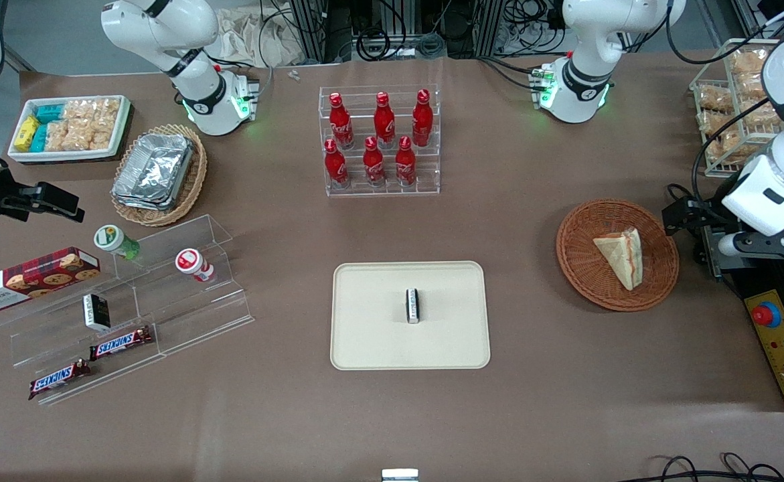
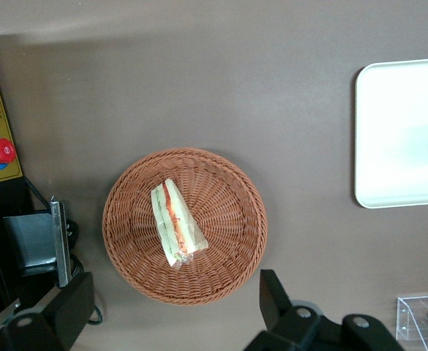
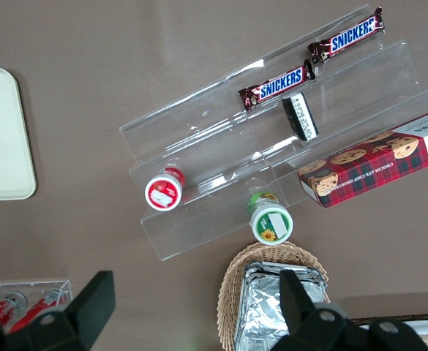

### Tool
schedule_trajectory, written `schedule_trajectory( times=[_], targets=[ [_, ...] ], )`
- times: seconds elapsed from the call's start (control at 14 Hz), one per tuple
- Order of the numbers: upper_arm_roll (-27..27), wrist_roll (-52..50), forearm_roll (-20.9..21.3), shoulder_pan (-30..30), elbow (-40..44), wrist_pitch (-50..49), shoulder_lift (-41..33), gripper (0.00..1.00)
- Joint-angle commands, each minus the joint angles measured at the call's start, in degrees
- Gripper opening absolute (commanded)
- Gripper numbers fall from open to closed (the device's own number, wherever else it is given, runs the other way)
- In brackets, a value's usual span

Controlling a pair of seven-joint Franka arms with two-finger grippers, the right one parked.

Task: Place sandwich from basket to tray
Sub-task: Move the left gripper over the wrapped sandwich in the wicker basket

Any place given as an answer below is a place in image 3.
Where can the small black white snack box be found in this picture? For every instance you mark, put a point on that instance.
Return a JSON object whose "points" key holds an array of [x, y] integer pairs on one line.
{"points": [[300, 117]]}

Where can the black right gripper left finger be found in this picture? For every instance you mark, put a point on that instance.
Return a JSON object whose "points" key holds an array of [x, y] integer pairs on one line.
{"points": [[89, 311]]}

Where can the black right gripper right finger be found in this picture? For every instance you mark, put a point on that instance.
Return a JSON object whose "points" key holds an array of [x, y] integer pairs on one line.
{"points": [[308, 329]]}

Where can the beige plastic serving tray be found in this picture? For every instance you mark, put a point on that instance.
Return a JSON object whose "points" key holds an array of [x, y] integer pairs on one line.
{"points": [[1, 135]]}

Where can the clear acrylic bottle rack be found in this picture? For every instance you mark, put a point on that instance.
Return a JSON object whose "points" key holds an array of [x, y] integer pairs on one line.
{"points": [[63, 287]]}

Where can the aluminium foil container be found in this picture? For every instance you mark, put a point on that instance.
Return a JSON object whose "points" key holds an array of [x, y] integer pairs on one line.
{"points": [[261, 311]]}

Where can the red cola bottle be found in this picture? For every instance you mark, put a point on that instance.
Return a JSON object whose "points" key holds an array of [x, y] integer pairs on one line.
{"points": [[34, 311], [1, 311]]}

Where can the oval wicker basket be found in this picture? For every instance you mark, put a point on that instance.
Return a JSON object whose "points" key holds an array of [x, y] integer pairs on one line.
{"points": [[232, 278]]}

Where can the Snickers chocolate bar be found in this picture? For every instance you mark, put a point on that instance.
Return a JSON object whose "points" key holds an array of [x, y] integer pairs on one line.
{"points": [[279, 84], [349, 36]]}

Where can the red plaid cookie box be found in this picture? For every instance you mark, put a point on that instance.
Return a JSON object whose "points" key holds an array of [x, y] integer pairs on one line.
{"points": [[374, 164]]}

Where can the red lidded snack cup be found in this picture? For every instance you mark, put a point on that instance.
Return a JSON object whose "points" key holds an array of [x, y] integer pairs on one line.
{"points": [[163, 192]]}

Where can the green lidded snack cup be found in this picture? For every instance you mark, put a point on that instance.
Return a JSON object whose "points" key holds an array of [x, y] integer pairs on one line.
{"points": [[272, 223]]}

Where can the clear acrylic stepped stand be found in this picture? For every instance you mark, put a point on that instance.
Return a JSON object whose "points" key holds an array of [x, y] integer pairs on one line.
{"points": [[199, 153]]}

